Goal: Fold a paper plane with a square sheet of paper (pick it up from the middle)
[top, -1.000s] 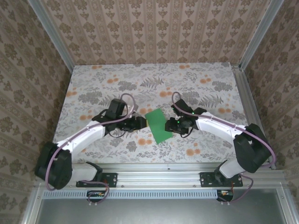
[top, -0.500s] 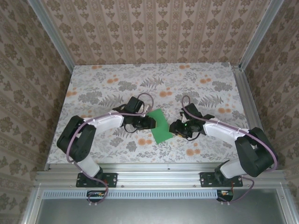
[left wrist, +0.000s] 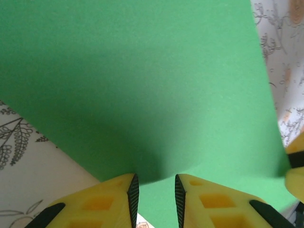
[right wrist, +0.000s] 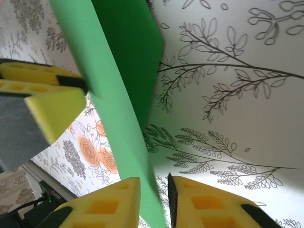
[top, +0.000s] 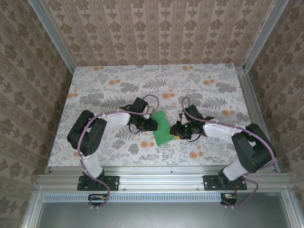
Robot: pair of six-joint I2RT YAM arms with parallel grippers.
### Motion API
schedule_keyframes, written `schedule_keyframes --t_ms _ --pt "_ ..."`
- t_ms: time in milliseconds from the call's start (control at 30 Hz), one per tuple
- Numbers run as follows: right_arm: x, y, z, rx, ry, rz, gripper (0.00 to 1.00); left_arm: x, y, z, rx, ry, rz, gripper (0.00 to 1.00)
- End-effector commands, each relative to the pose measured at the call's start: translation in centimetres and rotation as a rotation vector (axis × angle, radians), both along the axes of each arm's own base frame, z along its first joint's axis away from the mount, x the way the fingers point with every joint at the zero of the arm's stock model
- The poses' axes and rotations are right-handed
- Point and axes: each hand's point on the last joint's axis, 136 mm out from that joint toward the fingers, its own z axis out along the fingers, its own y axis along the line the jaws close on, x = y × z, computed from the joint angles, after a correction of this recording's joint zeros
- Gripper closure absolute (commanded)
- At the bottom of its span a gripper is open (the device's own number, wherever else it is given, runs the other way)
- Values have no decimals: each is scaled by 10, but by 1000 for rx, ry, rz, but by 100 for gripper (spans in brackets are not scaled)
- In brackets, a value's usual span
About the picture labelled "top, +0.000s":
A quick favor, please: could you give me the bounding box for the aluminium frame post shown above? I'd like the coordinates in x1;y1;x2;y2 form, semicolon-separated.
243;0;289;72
28;0;76;74

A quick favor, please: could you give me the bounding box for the aluminium mounting rail beam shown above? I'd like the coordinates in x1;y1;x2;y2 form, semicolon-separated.
35;166;289;192

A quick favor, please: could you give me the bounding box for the grey slotted cable duct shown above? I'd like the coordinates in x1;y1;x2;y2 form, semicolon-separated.
44;192;238;203

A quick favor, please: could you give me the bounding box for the aluminium side rail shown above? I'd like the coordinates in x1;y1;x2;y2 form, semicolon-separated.
235;66;281;173

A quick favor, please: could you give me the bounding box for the black connector with wires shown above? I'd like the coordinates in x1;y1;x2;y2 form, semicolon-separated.
88;193;108;207
220;193;238;206

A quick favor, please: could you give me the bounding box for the floral patterned table cover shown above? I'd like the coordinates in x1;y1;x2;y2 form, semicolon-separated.
47;63;264;167

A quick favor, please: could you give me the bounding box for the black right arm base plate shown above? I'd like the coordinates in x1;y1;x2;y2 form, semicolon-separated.
203;174;247;191

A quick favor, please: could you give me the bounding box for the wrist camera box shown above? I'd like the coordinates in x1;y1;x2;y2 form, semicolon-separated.
132;97;155;116
179;105;204;124

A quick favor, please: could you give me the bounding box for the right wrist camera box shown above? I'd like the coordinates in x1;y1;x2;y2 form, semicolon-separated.
179;105;204;124

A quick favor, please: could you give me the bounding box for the green square paper sheet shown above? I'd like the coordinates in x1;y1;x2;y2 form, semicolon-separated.
151;109;175;147

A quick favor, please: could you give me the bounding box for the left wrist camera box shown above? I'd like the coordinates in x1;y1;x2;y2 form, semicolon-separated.
132;97;155;116

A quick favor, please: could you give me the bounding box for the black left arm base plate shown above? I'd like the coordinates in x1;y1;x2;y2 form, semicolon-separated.
77;175;119;191

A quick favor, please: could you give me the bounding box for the grey metal sheet panel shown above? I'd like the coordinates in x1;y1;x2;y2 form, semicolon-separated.
35;201;293;228

